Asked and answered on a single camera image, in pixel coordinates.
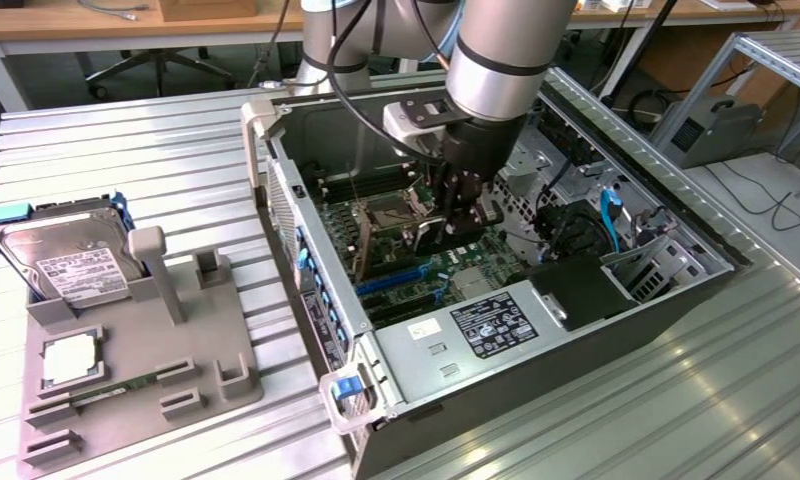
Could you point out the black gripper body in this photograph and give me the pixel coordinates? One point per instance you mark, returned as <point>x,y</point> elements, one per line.
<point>483,145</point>

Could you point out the grey computer tower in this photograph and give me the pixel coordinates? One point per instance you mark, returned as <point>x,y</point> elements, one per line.
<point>714,135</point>

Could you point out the aluminium frame rack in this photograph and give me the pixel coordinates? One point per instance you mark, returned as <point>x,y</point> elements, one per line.
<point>774,55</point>

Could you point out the long wooden desk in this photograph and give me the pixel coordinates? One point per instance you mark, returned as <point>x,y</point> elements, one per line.
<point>673,20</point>

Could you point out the metal drive cage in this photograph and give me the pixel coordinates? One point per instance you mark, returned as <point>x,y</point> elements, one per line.
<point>527,200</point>

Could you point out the green motherboard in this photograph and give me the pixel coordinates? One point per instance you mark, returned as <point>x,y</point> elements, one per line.
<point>500,255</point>

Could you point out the silver hard disk drive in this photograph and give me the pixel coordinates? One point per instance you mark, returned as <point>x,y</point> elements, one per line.
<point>66,260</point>

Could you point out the blue case latch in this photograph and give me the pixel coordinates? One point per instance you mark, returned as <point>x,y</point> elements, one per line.
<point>347,389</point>

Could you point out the black office chair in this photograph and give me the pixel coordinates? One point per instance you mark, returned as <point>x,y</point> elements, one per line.
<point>160,62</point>

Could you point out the grey disk bay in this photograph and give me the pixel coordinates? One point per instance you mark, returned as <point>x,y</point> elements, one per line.
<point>647,280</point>

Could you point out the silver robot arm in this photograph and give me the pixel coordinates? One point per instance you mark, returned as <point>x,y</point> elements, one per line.
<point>500,60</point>

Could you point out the open black PC case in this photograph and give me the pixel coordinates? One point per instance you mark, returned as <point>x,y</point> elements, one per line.
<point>573,360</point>

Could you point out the black fan shroud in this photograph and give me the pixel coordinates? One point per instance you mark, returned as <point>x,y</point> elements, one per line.
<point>580,295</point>

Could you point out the graphics card with metal bracket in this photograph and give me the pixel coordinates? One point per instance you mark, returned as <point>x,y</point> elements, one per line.
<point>363,250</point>

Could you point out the grey power supply unit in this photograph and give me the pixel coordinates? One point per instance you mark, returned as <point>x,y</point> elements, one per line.
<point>427,350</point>

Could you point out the brown cardboard box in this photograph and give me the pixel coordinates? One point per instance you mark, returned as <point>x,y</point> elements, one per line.
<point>206,9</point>

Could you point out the black chair base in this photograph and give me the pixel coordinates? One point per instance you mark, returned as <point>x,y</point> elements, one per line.
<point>572,37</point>

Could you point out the orange small box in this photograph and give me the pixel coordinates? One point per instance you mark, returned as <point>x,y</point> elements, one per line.
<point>583,5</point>

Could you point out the wooden desk with white frame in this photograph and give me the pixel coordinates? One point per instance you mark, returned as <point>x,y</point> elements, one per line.
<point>53,25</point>

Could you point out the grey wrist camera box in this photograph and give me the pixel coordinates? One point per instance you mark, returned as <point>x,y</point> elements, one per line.
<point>413,127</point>

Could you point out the green RAM stick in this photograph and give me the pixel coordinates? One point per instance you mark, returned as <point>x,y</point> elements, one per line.
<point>116,392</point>

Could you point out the grey parts rack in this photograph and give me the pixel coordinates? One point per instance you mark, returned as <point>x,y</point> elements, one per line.
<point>140,350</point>

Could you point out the silver chipset heatsink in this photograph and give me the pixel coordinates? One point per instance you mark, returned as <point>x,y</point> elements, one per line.
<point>473,282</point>

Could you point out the open socket cover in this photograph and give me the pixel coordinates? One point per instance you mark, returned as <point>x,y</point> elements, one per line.
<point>423,192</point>

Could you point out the silver CPU chip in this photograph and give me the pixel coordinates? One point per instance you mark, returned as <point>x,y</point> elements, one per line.
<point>72,362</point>

